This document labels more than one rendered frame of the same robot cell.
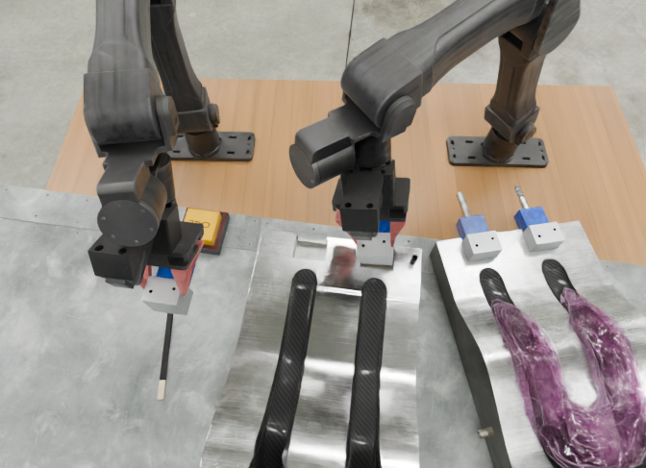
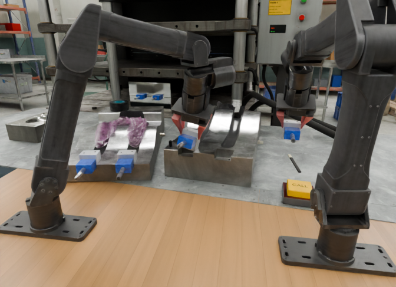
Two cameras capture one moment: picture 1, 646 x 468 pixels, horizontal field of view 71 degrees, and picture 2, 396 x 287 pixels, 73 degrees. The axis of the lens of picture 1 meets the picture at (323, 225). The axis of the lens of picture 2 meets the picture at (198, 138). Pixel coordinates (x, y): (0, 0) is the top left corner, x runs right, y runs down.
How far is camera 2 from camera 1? 1.09 m
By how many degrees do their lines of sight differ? 99
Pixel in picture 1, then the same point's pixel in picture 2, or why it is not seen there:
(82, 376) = not seen: hidden behind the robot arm
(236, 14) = not seen: outside the picture
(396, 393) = (193, 126)
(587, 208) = (27, 191)
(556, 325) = (119, 134)
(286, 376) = (234, 132)
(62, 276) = (378, 187)
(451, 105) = (39, 279)
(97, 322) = not seen: hidden behind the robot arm
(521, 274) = (114, 153)
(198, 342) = (279, 164)
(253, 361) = (248, 134)
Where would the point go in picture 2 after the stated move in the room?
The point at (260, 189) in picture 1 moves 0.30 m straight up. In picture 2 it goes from (263, 218) to (276, 90)
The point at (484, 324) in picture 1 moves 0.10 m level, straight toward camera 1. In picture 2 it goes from (147, 138) to (174, 134)
